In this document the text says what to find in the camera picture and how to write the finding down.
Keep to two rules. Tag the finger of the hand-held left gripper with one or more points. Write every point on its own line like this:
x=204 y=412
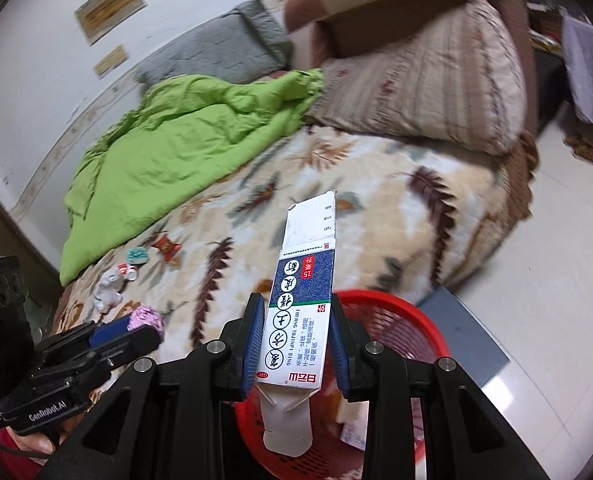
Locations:
x=136 y=342
x=109 y=331

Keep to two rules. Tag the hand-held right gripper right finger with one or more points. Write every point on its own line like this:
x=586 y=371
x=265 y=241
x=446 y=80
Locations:
x=340 y=360

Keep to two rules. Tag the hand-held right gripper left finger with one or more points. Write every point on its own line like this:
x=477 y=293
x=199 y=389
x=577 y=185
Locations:
x=253 y=350

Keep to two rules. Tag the pink wrapper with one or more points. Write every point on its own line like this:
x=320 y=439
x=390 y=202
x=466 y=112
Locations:
x=146 y=320

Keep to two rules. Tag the white plastic bag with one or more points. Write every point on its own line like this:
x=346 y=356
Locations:
x=109 y=290

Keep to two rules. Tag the white and blue medicine carton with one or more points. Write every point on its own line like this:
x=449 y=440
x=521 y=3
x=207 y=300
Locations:
x=296 y=310

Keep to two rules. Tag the small red white wrapper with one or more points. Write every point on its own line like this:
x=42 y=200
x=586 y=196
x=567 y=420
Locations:
x=129 y=272

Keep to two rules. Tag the red plastic basket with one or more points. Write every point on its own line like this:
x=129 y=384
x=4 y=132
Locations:
x=406 y=325

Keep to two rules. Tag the teal plastic packet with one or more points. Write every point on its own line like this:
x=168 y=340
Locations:
x=137 y=254

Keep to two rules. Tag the red packet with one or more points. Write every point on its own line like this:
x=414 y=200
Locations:
x=165 y=247

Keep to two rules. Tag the person's left hand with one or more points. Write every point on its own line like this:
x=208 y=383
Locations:
x=31 y=442

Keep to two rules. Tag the white paper wrapper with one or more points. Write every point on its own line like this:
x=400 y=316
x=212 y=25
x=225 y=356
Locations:
x=354 y=422

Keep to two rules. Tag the grey floor mat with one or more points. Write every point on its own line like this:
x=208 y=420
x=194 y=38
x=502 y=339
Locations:
x=471 y=335

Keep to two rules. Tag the leaf print fleece blanket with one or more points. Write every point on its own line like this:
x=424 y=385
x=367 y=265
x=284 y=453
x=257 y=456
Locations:
x=376 y=200

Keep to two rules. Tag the green quilt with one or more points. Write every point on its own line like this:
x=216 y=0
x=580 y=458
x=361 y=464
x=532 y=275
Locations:
x=176 y=150

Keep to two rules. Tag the beige striped pillow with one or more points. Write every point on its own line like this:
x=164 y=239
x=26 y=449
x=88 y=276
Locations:
x=426 y=80

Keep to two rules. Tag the grey quilted pillow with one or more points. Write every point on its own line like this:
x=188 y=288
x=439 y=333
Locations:
x=211 y=50

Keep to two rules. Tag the brown patterned slipper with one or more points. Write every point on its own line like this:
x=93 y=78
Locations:
x=583 y=149

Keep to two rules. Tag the dark side table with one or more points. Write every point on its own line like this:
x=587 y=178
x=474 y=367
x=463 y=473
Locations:
x=546 y=60

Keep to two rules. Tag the white hanging cloth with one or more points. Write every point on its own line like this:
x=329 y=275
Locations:
x=591 y=70

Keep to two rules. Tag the small yellowish wall plaque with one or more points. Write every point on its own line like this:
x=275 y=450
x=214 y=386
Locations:
x=111 y=61

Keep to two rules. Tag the large yellowish wall plaque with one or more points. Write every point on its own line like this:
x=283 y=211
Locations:
x=109 y=10

